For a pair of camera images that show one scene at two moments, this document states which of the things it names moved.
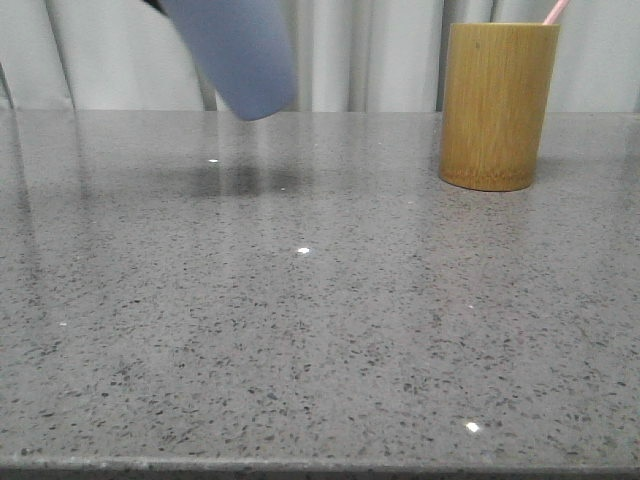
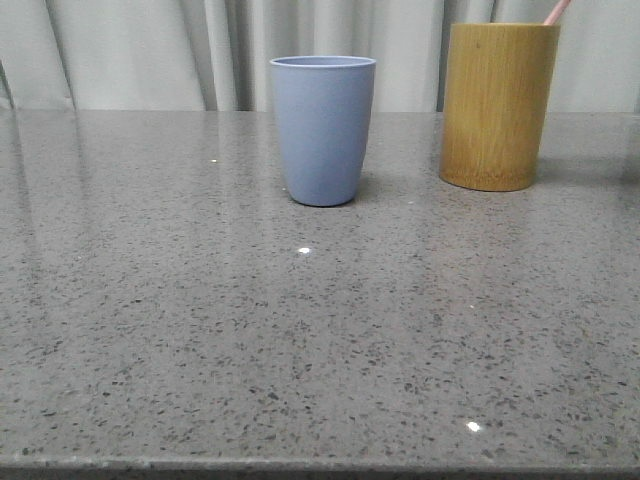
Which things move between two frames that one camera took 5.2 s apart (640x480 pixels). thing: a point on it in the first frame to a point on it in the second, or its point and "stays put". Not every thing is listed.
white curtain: x=352 y=55 stays put
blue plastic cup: x=246 y=50 to x=324 y=107
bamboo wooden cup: x=497 y=87 stays put
